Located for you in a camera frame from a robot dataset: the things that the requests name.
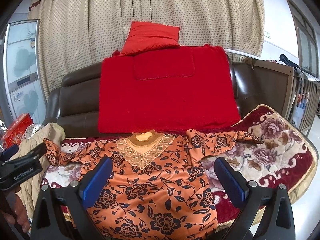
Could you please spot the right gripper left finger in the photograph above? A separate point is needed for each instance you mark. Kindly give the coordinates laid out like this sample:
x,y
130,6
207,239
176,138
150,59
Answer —
x,y
61,213

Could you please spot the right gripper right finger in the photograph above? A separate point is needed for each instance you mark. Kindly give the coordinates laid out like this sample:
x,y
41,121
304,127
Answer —
x,y
265,213

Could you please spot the orange floral blouse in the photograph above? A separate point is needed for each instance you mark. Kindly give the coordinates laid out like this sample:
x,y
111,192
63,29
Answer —
x,y
157,190

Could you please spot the dark clothes on crib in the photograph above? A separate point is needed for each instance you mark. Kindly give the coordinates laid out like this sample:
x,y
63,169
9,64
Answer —
x,y
285,60

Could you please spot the operator left hand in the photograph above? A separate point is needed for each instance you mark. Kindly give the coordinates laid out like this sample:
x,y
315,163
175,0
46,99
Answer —
x,y
18,209

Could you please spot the floral maroon sofa mat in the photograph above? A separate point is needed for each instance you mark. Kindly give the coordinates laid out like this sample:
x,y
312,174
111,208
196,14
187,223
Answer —
x,y
283,157

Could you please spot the brown leather sofa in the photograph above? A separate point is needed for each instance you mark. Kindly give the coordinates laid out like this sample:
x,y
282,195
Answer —
x,y
74,105

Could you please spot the brown wooden crib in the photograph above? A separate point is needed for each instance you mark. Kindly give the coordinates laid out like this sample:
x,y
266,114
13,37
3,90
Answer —
x,y
291,91

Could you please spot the red folded blanket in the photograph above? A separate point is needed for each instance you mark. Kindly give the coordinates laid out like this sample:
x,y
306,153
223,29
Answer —
x,y
167,90

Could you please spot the beige dotted curtain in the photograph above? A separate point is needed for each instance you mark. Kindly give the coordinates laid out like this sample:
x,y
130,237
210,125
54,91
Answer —
x,y
74,34

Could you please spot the red pillow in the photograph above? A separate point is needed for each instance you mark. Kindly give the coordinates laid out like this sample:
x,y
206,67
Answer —
x,y
147,36

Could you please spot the brown framed window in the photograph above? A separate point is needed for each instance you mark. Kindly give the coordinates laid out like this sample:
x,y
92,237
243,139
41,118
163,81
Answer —
x,y
307,33

